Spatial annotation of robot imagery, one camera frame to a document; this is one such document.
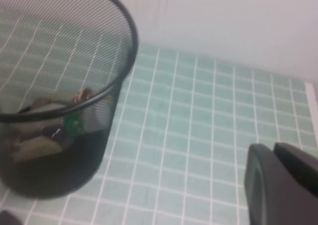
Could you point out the green checked tablecloth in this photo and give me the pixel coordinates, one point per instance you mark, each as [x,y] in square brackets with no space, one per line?
[186,123]

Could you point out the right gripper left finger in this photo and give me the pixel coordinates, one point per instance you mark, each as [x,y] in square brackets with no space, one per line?
[273,197]

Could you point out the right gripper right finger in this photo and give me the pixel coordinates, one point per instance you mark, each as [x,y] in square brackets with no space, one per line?
[300,165]

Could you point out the black mesh wastebasket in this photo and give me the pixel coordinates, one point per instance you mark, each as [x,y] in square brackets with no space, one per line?
[99,61]

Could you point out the white-cap green-label bottle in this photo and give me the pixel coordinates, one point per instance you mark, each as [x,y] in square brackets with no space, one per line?
[73,125]

